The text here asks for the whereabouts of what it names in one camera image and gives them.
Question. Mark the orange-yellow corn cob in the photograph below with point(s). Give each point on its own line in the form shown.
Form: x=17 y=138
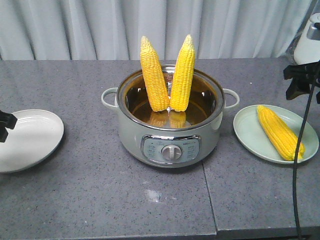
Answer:
x=153 y=76

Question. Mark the white rice cooker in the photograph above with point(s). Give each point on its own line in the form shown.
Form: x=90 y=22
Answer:
x=308 y=47

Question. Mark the grey pleated curtain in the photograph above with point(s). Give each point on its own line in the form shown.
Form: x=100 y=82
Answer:
x=112 y=29

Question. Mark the bright yellow upright corn cob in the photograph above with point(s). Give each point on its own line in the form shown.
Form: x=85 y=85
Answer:
x=183 y=76

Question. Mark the bright yellow corn cob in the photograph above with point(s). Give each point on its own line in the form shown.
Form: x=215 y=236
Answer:
x=279 y=134
x=183 y=76

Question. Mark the mint green plate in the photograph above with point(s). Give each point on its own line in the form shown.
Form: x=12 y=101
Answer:
x=252 y=136

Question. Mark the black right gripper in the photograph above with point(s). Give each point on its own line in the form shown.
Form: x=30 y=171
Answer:
x=302 y=77

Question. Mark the cream white plate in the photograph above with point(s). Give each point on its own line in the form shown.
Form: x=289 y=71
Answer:
x=36 y=135

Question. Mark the pale green electric cooking pot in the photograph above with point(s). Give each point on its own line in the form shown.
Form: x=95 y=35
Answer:
x=170 y=139

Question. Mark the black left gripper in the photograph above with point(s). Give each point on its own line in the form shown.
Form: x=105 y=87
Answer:
x=7 y=121

